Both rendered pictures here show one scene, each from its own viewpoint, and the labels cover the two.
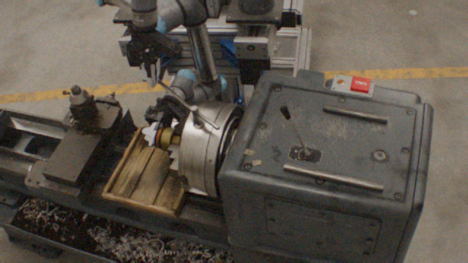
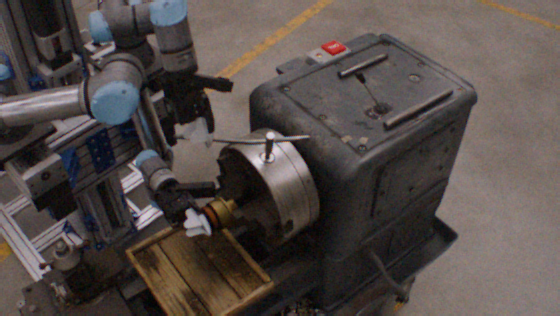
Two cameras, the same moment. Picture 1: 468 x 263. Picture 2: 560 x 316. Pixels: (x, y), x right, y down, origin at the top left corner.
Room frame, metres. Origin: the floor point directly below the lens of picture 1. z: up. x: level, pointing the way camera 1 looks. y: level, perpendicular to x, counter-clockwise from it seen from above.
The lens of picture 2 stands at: (0.65, 0.93, 2.17)
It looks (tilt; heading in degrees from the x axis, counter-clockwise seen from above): 44 degrees down; 297
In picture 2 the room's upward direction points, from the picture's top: straight up
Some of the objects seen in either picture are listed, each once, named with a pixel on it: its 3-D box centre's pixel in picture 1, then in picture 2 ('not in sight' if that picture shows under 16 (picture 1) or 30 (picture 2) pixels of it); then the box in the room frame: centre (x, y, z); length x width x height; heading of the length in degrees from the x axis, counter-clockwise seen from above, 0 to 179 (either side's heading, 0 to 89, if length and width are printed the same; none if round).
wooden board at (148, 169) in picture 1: (156, 168); (197, 270); (1.24, 0.30, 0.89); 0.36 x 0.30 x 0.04; 155
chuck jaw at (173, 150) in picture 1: (180, 163); (260, 220); (1.08, 0.18, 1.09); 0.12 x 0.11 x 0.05; 155
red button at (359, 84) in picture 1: (360, 85); (333, 48); (1.14, -0.43, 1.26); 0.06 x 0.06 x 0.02; 65
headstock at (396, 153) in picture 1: (330, 170); (361, 133); (0.98, -0.30, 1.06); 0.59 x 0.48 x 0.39; 65
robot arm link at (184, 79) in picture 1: (181, 85); (153, 168); (1.46, 0.15, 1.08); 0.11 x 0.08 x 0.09; 154
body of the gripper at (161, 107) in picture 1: (162, 113); (175, 202); (1.32, 0.23, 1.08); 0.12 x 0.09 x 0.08; 154
